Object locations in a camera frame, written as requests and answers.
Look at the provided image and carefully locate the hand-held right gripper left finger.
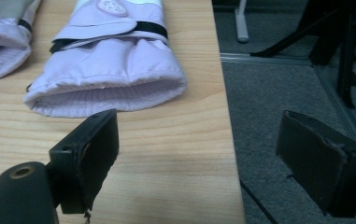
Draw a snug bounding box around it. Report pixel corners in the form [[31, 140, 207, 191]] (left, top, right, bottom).
[[44, 108, 120, 216]]

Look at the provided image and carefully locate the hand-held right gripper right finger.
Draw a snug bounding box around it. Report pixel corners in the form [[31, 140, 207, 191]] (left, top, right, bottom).
[[275, 109, 356, 218]]

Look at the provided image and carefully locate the black floor stand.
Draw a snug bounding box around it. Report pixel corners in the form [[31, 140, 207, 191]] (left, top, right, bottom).
[[249, 0, 356, 110]]

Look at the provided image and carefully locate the metal floor strip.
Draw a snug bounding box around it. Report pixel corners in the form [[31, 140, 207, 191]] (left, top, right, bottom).
[[220, 51, 312, 67]]

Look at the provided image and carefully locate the thin black floor cable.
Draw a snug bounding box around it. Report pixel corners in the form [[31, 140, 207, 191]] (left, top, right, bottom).
[[239, 179, 278, 224]]

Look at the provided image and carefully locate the white metal stand frame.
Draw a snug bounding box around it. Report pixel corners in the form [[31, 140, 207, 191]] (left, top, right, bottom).
[[234, 0, 250, 44]]

